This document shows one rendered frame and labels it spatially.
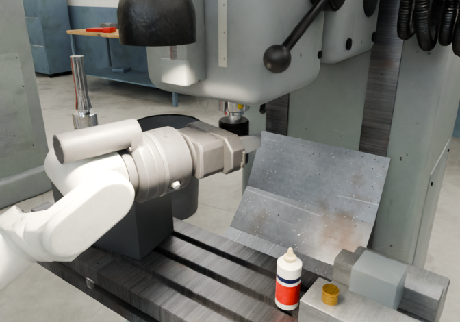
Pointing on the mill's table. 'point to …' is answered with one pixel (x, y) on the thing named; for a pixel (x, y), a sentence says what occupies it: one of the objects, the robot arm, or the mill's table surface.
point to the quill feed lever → (277, 51)
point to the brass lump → (330, 294)
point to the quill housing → (250, 40)
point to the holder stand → (137, 227)
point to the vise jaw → (345, 307)
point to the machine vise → (432, 296)
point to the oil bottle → (288, 281)
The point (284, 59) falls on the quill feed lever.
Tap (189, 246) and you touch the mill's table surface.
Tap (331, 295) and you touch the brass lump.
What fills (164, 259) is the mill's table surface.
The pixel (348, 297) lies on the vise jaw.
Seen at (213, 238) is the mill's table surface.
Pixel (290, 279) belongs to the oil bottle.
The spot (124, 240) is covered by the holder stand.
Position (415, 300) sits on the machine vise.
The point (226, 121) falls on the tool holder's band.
